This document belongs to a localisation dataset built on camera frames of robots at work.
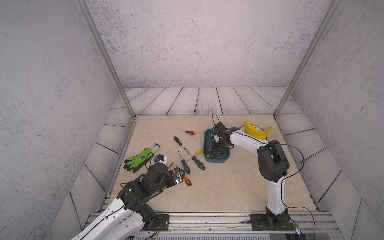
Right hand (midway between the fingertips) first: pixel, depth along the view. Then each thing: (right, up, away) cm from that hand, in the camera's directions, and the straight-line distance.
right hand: (212, 152), depth 94 cm
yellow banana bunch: (+28, +13, +11) cm, 33 cm away
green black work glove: (-48, -7, -1) cm, 49 cm away
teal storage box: (-1, -3, +2) cm, 4 cm away
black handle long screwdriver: (-23, +7, +11) cm, 27 cm away
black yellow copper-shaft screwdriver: (-26, -7, 0) cm, 27 cm away
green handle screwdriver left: (-15, -9, -4) cm, 18 cm away
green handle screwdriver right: (-8, -7, -2) cm, 11 cm away
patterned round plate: (+35, +15, +17) cm, 42 cm away
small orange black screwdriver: (-14, +12, +14) cm, 23 cm away
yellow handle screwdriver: (-10, -2, +5) cm, 11 cm away
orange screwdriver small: (-15, -15, -9) cm, 22 cm away
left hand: (-17, -7, -22) cm, 28 cm away
